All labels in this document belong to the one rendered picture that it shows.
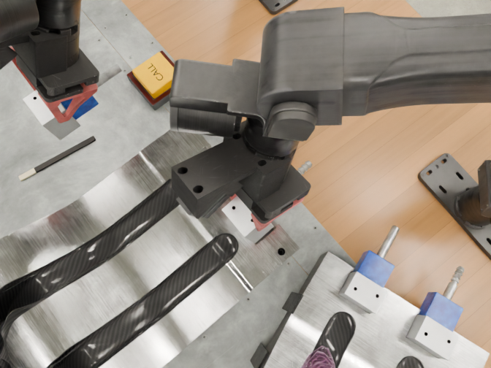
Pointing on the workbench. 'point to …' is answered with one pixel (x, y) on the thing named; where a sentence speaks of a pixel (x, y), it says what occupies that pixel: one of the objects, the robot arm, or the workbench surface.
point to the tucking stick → (56, 158)
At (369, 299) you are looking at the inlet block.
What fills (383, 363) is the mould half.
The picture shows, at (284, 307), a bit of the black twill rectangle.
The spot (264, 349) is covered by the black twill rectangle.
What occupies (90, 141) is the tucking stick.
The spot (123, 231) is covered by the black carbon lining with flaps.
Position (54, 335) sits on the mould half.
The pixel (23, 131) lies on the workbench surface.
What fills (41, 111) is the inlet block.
